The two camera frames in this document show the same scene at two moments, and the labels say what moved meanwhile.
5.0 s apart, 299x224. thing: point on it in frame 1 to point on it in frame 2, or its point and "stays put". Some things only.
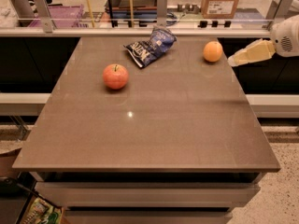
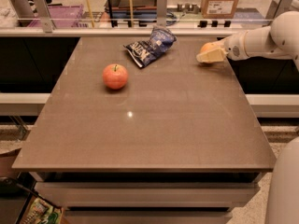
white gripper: [284, 41] to [233, 49]
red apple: [115, 76] stays put
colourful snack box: [42, 211] stays put
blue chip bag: [143, 51] stays put
